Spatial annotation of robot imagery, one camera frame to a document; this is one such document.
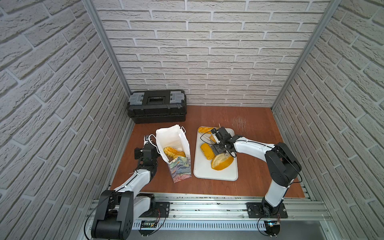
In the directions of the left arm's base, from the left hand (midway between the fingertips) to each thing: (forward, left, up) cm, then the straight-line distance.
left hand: (147, 144), depth 87 cm
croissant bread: (-4, -16, -2) cm, 17 cm away
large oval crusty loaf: (-10, -44, -4) cm, 45 cm away
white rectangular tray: (-11, -34, -9) cm, 37 cm away
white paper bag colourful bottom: (+1, -15, -2) cm, 16 cm away
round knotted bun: (+7, -41, -4) cm, 42 cm away
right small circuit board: (-41, -66, -9) cm, 79 cm away
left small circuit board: (-40, -6, -12) cm, 42 cm away
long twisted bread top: (+16, -36, -6) cm, 40 cm away
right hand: (+3, -47, -6) cm, 47 cm away
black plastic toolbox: (+25, -4, +7) cm, 26 cm away
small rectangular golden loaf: (-3, -37, -4) cm, 37 cm away
